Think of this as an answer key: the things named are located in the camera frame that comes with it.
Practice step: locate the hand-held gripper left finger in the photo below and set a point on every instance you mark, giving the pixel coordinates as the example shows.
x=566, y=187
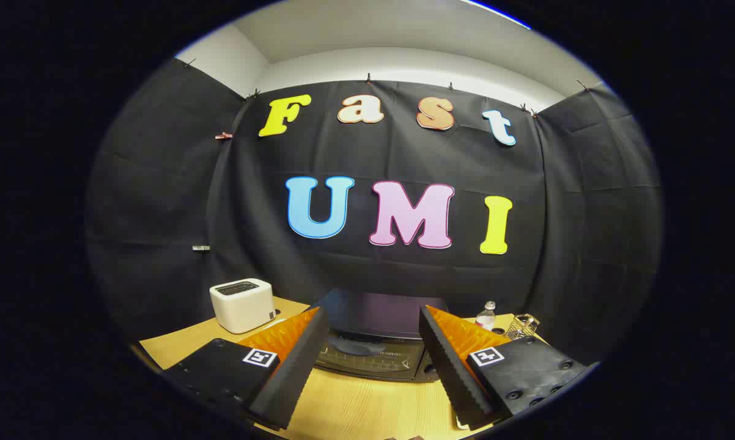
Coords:
x=297, y=366

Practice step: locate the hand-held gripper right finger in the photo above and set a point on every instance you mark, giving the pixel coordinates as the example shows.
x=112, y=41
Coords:
x=450, y=366

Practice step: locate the black toaster oven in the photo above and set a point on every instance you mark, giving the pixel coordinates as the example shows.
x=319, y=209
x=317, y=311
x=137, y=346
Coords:
x=373, y=311

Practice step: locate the white pop-up toaster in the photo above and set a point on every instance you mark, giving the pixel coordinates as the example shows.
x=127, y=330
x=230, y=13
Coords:
x=240, y=305

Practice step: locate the clear plastic bottle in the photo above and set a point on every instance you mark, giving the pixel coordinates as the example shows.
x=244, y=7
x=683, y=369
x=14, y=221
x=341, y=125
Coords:
x=485, y=319

